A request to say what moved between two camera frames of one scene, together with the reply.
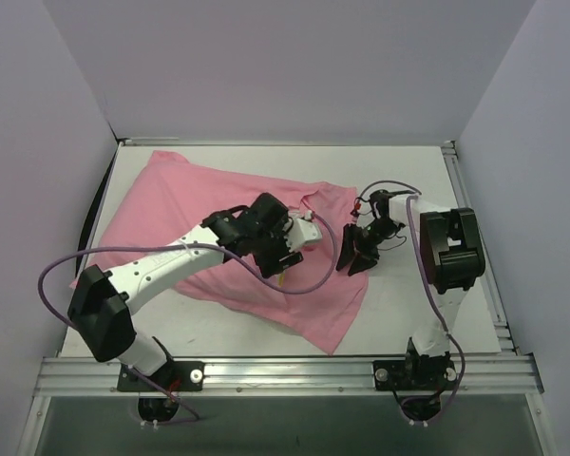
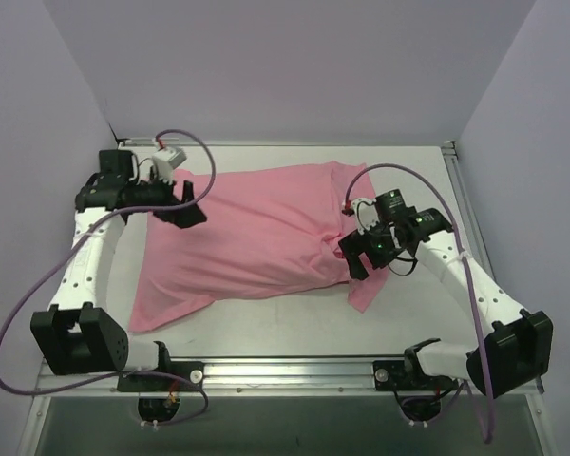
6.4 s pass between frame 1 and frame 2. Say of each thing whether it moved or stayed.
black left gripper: moved
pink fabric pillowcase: moved
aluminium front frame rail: stayed
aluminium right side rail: stayed
